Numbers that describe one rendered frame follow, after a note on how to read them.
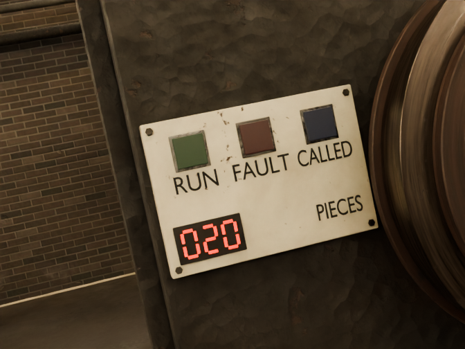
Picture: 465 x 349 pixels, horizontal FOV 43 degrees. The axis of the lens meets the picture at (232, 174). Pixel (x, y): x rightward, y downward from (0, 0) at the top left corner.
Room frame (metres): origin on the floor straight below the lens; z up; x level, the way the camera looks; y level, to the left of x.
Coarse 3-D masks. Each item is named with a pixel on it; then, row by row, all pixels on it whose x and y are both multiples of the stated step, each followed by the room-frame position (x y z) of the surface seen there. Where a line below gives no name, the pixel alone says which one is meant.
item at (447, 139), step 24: (456, 48) 0.60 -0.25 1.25; (456, 72) 0.58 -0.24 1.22; (456, 96) 0.58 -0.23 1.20; (456, 120) 0.58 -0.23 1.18; (432, 144) 0.59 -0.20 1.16; (456, 144) 0.58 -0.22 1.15; (456, 168) 0.58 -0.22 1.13; (456, 192) 0.58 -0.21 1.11; (456, 216) 0.58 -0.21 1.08; (456, 240) 0.59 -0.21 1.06
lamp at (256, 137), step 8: (264, 120) 0.69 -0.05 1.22; (240, 128) 0.69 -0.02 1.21; (248, 128) 0.69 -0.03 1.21; (256, 128) 0.69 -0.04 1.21; (264, 128) 0.69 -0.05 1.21; (248, 136) 0.69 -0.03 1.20; (256, 136) 0.69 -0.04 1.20; (264, 136) 0.69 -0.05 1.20; (248, 144) 0.69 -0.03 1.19; (256, 144) 0.69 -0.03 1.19; (264, 144) 0.69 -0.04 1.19; (272, 144) 0.70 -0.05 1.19; (248, 152) 0.69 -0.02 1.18; (256, 152) 0.69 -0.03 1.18
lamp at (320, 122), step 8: (304, 112) 0.70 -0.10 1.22; (312, 112) 0.71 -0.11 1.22; (320, 112) 0.71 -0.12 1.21; (328, 112) 0.71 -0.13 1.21; (304, 120) 0.71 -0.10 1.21; (312, 120) 0.71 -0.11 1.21; (320, 120) 0.71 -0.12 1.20; (328, 120) 0.71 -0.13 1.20; (312, 128) 0.71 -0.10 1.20; (320, 128) 0.71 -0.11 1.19; (328, 128) 0.71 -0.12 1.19; (312, 136) 0.71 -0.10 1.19; (320, 136) 0.71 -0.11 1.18; (328, 136) 0.71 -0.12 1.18
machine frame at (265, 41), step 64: (128, 0) 0.70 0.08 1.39; (192, 0) 0.71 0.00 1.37; (256, 0) 0.72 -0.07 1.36; (320, 0) 0.74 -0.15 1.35; (384, 0) 0.76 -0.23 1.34; (128, 64) 0.69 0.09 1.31; (192, 64) 0.71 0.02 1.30; (256, 64) 0.72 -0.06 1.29; (320, 64) 0.74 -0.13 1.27; (384, 64) 0.75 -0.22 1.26; (128, 128) 0.74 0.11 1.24; (128, 192) 0.77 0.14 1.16; (320, 256) 0.73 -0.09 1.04; (384, 256) 0.74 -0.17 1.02; (192, 320) 0.69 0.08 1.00; (256, 320) 0.71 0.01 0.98; (320, 320) 0.72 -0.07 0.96; (384, 320) 0.74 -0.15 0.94; (448, 320) 0.76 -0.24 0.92
